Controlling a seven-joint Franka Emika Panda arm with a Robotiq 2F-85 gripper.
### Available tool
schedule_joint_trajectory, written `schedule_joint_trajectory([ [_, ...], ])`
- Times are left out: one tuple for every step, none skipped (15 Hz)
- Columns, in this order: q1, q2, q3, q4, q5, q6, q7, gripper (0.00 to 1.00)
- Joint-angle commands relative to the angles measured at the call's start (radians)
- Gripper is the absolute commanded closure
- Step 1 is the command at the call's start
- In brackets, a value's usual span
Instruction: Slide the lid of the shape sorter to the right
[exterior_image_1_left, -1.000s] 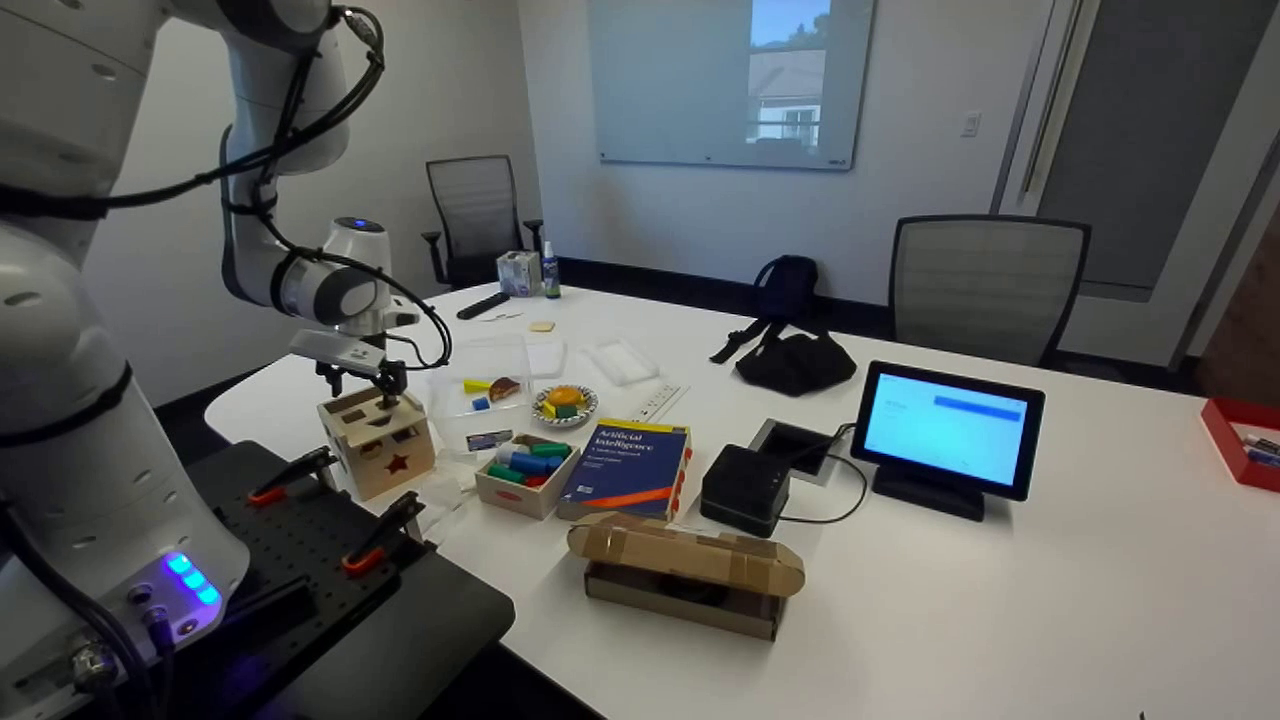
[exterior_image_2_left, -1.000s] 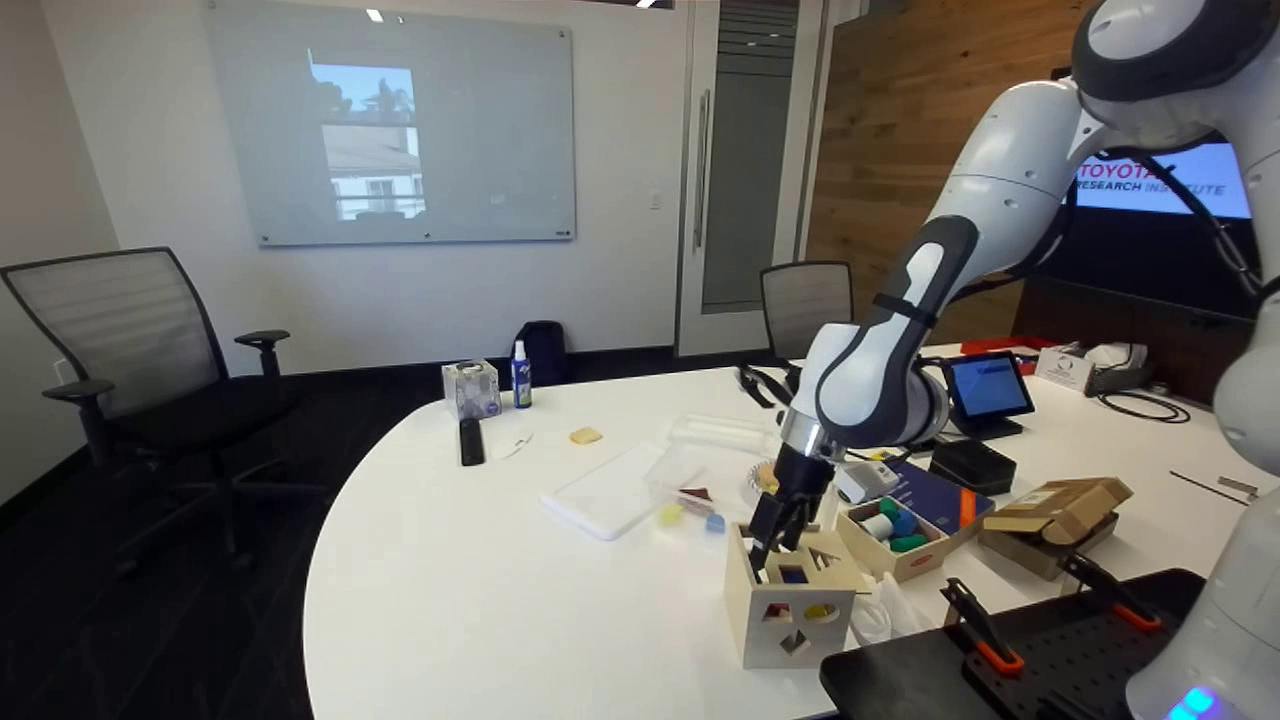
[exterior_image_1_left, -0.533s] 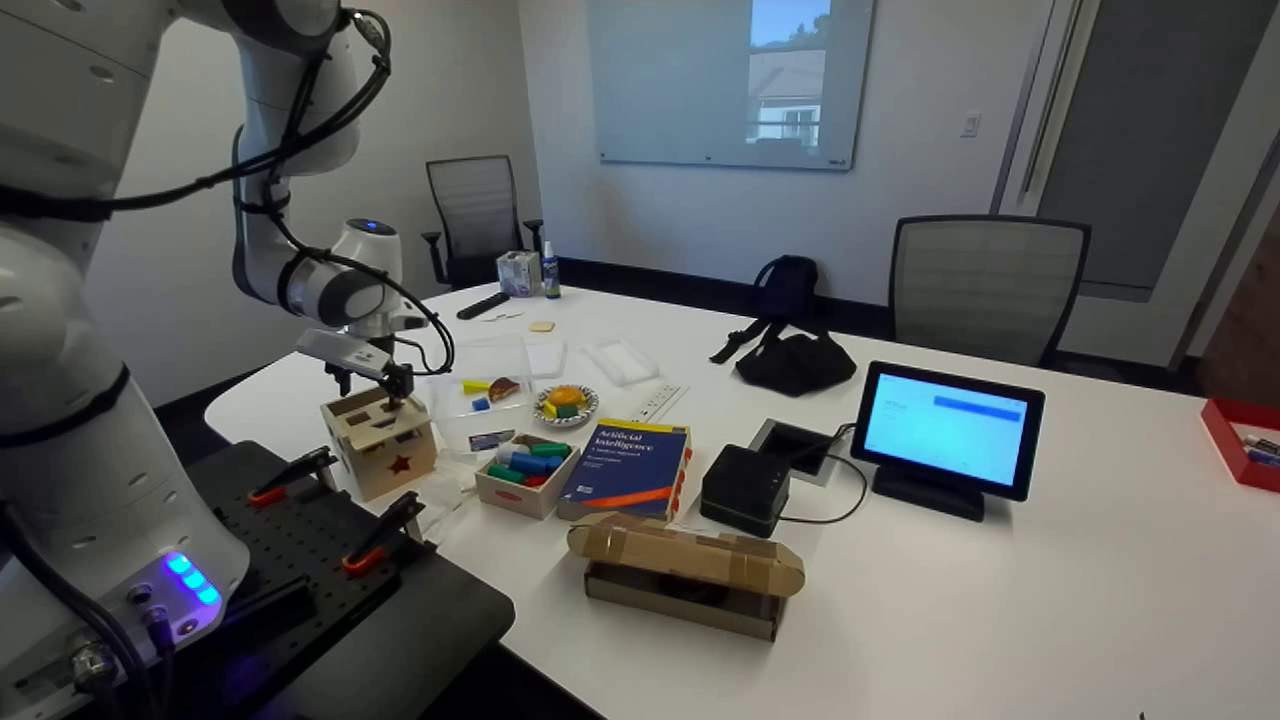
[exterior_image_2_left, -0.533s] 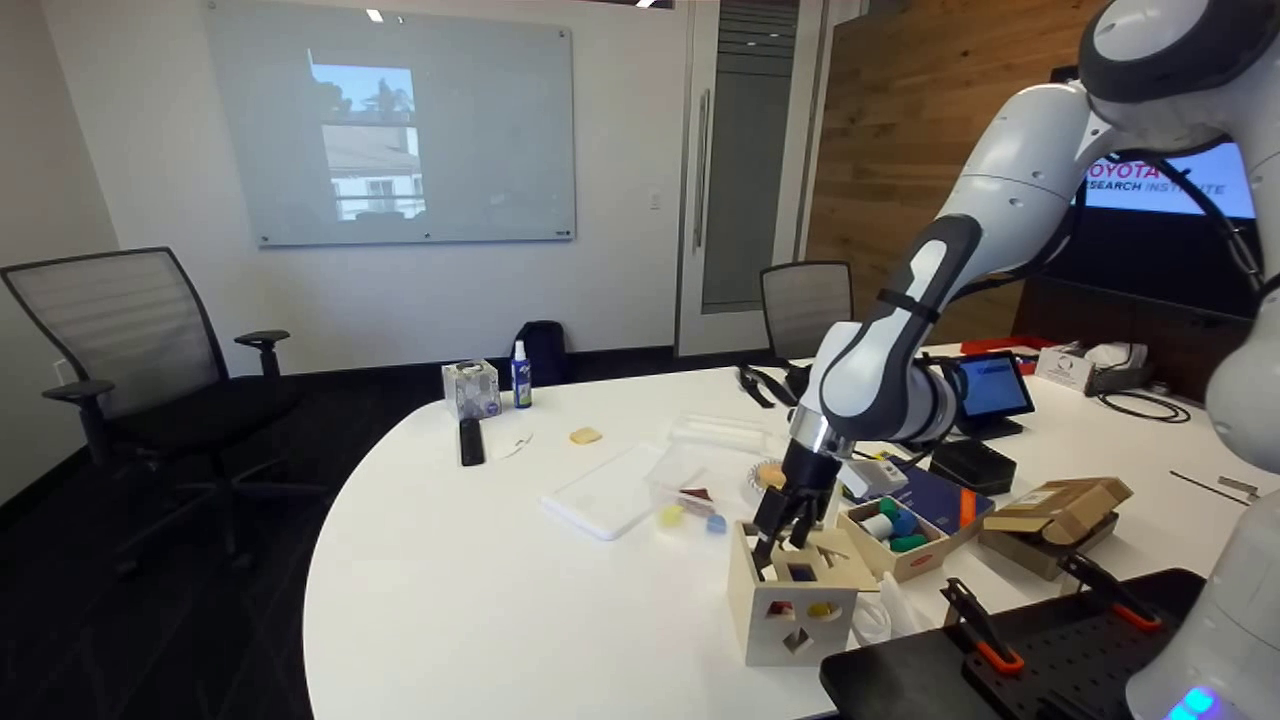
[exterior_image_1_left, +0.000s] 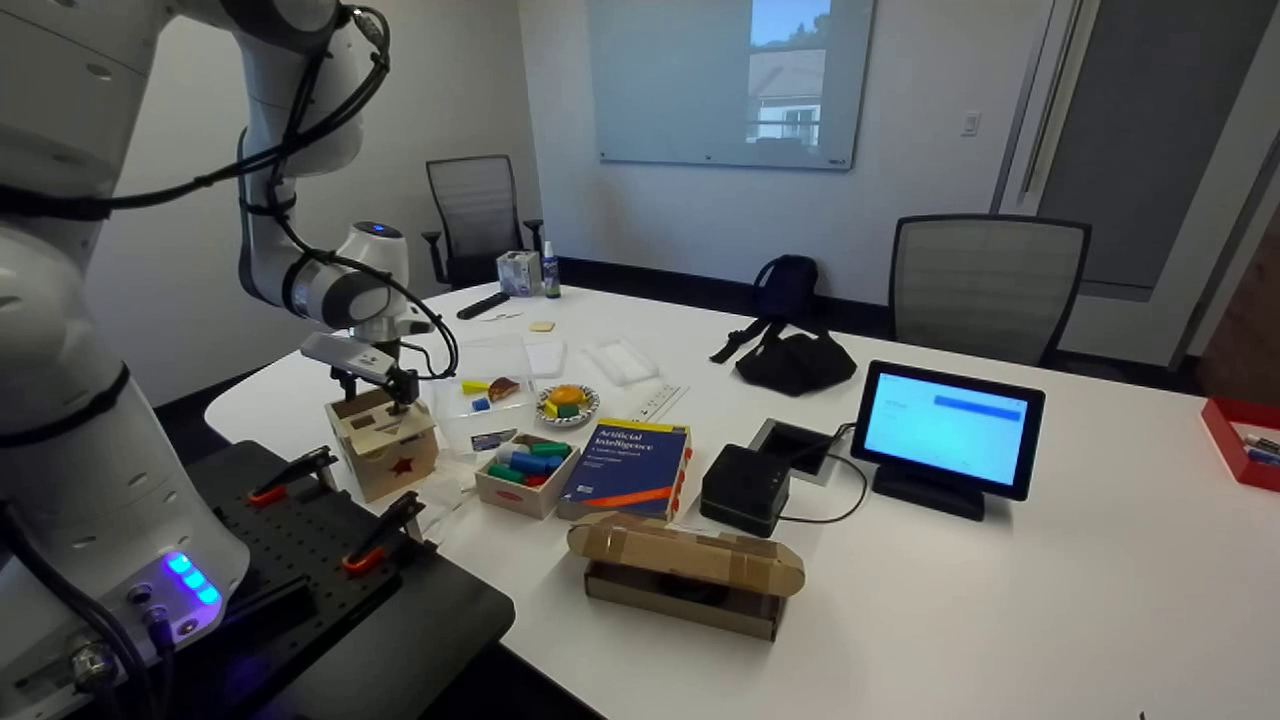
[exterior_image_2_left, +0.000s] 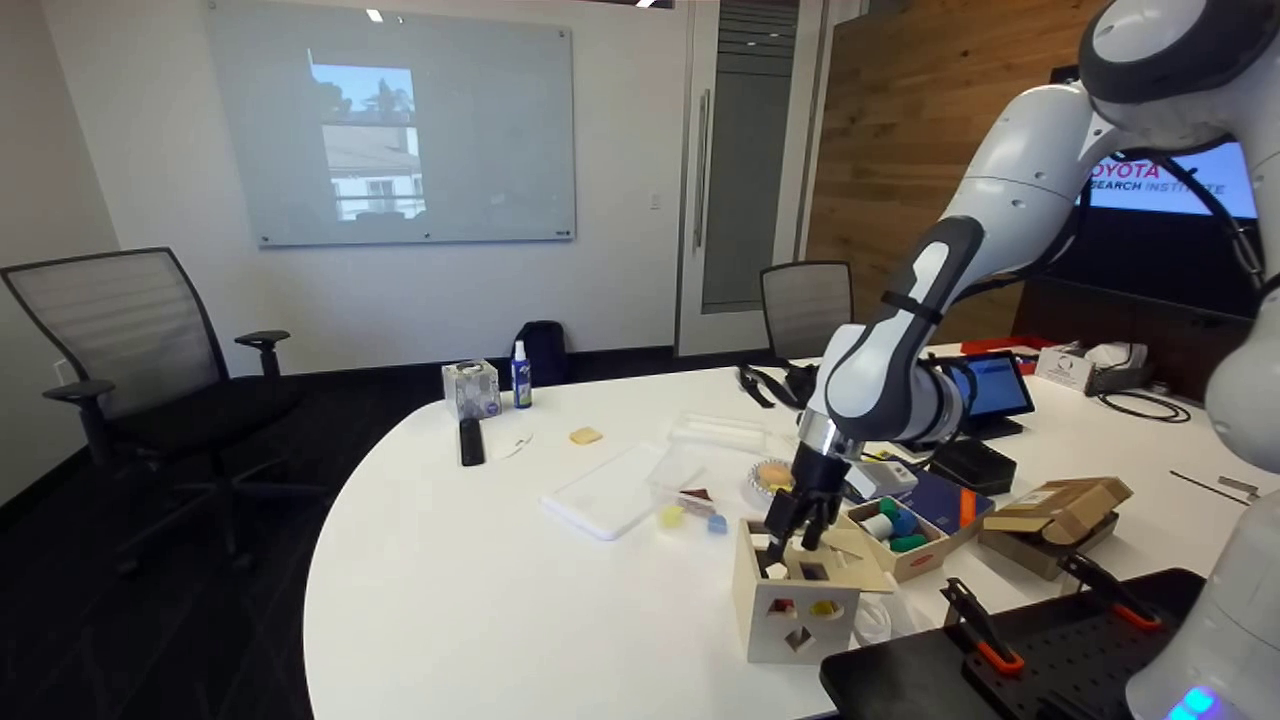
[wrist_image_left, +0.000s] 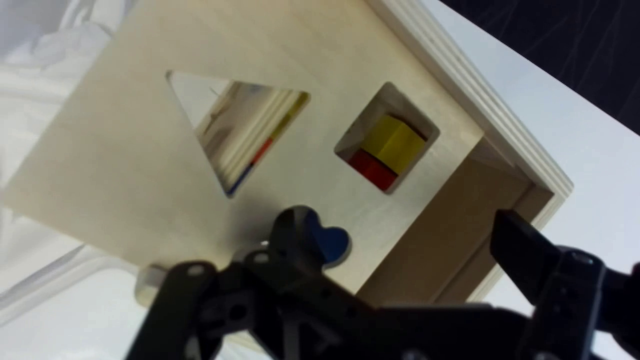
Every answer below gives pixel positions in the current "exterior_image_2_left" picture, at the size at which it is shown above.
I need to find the black mounting plate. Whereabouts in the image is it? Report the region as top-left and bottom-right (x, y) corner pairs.
(815, 563), (1211, 720)

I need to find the black wall television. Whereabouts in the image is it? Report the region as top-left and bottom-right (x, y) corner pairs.
(1037, 131), (1262, 328)

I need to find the black mesh office chair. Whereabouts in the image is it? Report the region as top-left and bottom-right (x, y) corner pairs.
(0, 243), (319, 573)

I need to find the clear tissue container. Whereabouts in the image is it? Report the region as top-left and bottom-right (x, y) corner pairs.
(439, 354), (505, 421)

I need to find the black tablet screen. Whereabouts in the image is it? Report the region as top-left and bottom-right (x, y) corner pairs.
(947, 347), (1038, 438)

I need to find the translucent white plastic tray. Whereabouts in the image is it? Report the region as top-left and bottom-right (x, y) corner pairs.
(539, 444), (672, 543)

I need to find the wooden tray of coloured blocks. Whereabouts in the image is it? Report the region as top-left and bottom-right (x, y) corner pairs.
(844, 491), (958, 588)

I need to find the blue book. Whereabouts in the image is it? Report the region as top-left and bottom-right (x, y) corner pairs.
(890, 469), (999, 538)

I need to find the black coiled cable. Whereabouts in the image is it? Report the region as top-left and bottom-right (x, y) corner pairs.
(1094, 384), (1197, 428)

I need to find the black remote control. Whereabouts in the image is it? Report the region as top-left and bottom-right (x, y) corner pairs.
(454, 411), (488, 472)

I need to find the glass whiteboard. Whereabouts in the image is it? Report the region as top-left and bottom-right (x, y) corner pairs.
(202, 0), (581, 254)

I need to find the small spray bottle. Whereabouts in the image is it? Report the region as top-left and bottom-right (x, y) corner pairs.
(508, 336), (537, 411)

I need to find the grey mesh office chair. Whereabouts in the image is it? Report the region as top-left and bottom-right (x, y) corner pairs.
(757, 254), (861, 365)

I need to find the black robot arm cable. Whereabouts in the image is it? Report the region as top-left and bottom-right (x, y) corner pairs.
(1154, 149), (1272, 297)

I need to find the grey door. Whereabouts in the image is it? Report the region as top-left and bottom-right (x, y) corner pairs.
(677, 0), (833, 358)

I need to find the black clamp orange handle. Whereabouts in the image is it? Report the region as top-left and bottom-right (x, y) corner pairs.
(1063, 551), (1165, 634)
(935, 574), (1031, 680)

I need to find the brown cardboard box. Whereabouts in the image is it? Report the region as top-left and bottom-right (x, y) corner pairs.
(979, 472), (1134, 578)

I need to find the wooden shape sorter box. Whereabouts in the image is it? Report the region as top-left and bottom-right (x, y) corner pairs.
(729, 521), (900, 667)

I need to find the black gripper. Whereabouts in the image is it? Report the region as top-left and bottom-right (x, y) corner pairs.
(757, 444), (861, 561)

